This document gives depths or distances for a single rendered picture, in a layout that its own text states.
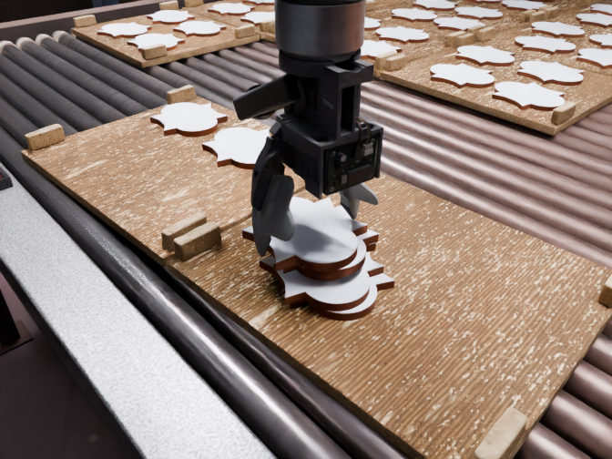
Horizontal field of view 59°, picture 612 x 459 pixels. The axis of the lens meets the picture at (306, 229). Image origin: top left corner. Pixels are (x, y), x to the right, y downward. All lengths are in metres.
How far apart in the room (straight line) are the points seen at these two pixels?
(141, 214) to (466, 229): 0.43
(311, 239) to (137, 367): 0.21
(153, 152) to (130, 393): 0.47
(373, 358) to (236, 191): 0.35
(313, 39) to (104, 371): 0.37
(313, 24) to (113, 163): 0.52
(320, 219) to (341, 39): 0.22
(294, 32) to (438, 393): 0.33
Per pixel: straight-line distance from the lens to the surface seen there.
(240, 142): 0.89
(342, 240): 0.57
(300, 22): 0.45
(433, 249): 0.67
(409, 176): 0.87
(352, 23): 0.45
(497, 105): 1.12
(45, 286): 0.70
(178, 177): 0.82
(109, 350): 0.59
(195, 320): 0.60
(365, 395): 0.50
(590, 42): 1.64
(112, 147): 0.95
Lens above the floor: 1.33
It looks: 35 degrees down
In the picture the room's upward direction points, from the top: straight up
